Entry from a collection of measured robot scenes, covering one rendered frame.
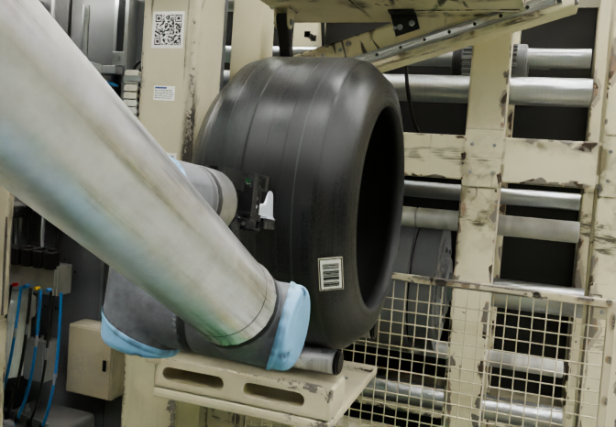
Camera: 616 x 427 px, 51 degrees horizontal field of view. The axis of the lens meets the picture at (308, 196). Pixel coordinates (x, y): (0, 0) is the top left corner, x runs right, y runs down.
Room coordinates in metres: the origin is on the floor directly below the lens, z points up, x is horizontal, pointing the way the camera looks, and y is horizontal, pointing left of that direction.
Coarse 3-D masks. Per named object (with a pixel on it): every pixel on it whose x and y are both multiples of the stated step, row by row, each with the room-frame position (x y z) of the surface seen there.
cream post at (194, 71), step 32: (160, 0) 1.35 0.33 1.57; (192, 0) 1.32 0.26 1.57; (224, 0) 1.43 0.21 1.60; (192, 32) 1.32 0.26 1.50; (160, 64) 1.35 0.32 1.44; (192, 64) 1.32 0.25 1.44; (192, 96) 1.33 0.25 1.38; (160, 128) 1.34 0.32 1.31; (192, 128) 1.33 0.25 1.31; (128, 384) 1.36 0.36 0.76; (128, 416) 1.35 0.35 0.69; (160, 416) 1.33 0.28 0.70; (192, 416) 1.41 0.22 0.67
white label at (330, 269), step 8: (320, 264) 1.03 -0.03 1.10; (328, 264) 1.03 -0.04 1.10; (336, 264) 1.03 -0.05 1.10; (320, 272) 1.03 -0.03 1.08; (328, 272) 1.04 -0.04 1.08; (336, 272) 1.04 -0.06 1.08; (320, 280) 1.04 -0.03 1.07; (328, 280) 1.04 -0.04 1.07; (336, 280) 1.04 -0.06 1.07; (320, 288) 1.04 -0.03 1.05; (328, 288) 1.05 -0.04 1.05; (336, 288) 1.05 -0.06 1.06
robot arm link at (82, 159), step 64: (0, 0) 0.29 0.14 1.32; (0, 64) 0.29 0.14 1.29; (64, 64) 0.33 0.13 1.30; (0, 128) 0.31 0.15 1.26; (64, 128) 0.33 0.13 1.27; (128, 128) 0.38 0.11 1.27; (64, 192) 0.36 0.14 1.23; (128, 192) 0.39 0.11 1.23; (192, 192) 0.47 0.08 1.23; (128, 256) 0.43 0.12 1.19; (192, 256) 0.47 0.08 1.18; (192, 320) 0.54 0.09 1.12; (256, 320) 0.59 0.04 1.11
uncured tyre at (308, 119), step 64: (256, 64) 1.22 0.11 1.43; (320, 64) 1.18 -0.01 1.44; (256, 128) 1.08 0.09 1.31; (320, 128) 1.05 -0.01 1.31; (384, 128) 1.48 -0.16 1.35; (320, 192) 1.02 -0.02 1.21; (384, 192) 1.54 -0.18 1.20; (256, 256) 1.06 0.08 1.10; (320, 256) 1.03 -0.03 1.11; (384, 256) 1.43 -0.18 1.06; (320, 320) 1.09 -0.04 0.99
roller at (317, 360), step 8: (304, 352) 1.15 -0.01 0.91; (312, 352) 1.15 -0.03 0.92; (320, 352) 1.15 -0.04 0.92; (328, 352) 1.14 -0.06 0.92; (336, 352) 1.14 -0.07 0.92; (304, 360) 1.15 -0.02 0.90; (312, 360) 1.14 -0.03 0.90; (320, 360) 1.14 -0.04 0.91; (328, 360) 1.13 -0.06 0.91; (336, 360) 1.13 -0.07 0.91; (304, 368) 1.15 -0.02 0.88; (312, 368) 1.15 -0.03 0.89; (320, 368) 1.14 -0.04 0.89; (328, 368) 1.13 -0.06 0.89; (336, 368) 1.13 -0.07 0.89
